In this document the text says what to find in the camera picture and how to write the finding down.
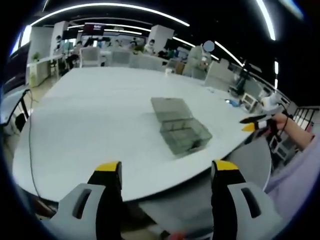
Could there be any white office chair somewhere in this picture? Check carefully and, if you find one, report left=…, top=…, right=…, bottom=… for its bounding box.
left=79, top=46, right=101, bottom=69
left=204, top=61, right=232, bottom=93

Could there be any person's right hand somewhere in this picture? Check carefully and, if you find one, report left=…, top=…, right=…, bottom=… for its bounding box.
left=273, top=113, right=293, bottom=131

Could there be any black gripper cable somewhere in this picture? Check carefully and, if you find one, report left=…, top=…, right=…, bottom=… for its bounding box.
left=272, top=104, right=290, bottom=142

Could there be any white storage crate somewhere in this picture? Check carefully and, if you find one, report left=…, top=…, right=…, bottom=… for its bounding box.
left=240, top=92, right=259, bottom=111

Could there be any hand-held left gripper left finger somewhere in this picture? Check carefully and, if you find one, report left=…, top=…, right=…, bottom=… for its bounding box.
left=49, top=161, right=124, bottom=240

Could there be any clear plastic lidded box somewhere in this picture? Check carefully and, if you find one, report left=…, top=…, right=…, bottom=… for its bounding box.
left=150, top=96, right=214, bottom=158

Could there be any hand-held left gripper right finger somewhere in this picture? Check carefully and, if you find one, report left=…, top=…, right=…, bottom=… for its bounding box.
left=210, top=159, right=284, bottom=240

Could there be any black frame chair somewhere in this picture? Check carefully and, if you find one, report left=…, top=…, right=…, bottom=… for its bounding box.
left=0, top=89, right=32, bottom=137

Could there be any dark wall screen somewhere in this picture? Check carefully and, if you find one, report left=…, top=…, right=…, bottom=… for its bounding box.
left=83, top=22, right=105, bottom=36

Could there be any thin black floor cable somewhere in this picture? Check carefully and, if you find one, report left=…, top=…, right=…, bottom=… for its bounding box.
left=24, top=88, right=41, bottom=199

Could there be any small blue object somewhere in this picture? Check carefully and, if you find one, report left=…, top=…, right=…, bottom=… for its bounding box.
left=224, top=98, right=241, bottom=108

